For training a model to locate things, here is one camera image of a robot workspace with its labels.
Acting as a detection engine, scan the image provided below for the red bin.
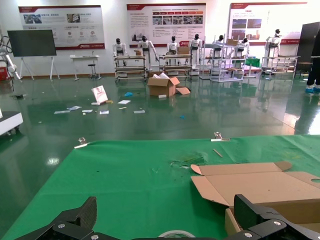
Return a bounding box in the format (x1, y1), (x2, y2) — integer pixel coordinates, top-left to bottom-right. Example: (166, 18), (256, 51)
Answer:
(0, 66), (12, 82)

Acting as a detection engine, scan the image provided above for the small green cloth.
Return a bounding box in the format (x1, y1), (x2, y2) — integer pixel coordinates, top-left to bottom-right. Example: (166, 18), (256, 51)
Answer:
(244, 57), (262, 68)

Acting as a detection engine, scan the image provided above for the white tape roll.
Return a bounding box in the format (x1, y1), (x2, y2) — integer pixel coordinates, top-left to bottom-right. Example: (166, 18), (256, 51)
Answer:
(157, 229), (196, 239)

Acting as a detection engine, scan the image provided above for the silver binder clip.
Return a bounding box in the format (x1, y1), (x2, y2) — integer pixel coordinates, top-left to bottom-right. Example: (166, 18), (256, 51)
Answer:
(74, 137), (90, 150)
(210, 131), (231, 143)

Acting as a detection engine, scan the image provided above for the poster with building photos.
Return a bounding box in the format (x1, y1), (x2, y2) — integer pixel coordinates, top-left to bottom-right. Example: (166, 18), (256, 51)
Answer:
(227, 1), (308, 46)

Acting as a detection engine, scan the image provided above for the torn clear tape patch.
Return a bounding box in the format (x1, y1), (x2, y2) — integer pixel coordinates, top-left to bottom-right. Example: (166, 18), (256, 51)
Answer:
(170, 151), (208, 170)

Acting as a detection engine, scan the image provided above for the wide process chart poster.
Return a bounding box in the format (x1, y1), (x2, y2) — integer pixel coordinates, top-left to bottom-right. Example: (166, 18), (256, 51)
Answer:
(126, 2), (207, 48)

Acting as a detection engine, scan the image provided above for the open flat cardboard box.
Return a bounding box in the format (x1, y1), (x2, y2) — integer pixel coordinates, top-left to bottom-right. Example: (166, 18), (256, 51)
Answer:
(190, 161), (320, 237)

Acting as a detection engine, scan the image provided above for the large green tablecloth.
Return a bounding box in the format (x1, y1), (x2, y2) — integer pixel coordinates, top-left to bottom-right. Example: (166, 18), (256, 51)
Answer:
(0, 134), (320, 240)

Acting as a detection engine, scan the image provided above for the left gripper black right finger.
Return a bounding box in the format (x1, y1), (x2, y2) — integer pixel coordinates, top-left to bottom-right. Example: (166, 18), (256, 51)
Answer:
(224, 193), (320, 240)

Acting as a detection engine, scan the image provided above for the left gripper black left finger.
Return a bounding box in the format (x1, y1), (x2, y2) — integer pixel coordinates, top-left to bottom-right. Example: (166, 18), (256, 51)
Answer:
(14, 196), (131, 240)

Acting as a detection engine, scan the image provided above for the black round stool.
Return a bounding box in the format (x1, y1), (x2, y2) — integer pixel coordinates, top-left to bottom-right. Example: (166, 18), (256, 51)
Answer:
(87, 63), (102, 81)

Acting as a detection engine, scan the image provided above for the white black-headed humanoid robot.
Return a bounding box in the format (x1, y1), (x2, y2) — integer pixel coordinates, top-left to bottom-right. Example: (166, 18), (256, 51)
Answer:
(212, 34), (227, 67)
(264, 28), (283, 68)
(166, 35), (180, 56)
(187, 33), (204, 76)
(136, 35), (160, 71)
(236, 37), (251, 68)
(111, 37), (128, 68)

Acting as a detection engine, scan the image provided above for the black cabinet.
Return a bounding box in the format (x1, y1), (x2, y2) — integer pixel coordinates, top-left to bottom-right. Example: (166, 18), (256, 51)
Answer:
(294, 21), (320, 79)

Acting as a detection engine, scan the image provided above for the white desk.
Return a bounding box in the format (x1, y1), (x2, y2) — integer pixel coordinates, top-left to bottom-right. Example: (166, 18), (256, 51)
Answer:
(69, 54), (101, 82)

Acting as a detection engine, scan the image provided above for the tube frame workbench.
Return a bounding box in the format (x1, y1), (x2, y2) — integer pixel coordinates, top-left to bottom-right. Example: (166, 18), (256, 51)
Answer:
(261, 55), (301, 75)
(113, 55), (149, 83)
(158, 53), (194, 78)

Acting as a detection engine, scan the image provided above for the white metal frame rack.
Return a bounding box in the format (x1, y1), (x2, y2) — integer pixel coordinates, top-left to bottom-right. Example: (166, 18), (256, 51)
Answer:
(199, 34), (251, 83)

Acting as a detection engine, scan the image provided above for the person in black clothes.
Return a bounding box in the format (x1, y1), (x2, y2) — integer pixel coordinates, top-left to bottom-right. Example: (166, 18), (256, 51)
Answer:
(304, 37), (320, 94)

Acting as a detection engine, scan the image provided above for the red white info poster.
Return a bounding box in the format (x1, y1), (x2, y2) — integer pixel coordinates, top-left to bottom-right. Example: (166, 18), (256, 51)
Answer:
(18, 4), (106, 50)

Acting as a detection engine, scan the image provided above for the black screen on stand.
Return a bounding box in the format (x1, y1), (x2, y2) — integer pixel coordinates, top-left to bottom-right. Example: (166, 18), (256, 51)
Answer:
(6, 29), (61, 81)

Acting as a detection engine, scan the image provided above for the large open cardboard box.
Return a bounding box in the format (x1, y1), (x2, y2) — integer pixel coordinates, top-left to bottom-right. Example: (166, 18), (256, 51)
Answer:
(146, 72), (181, 98)

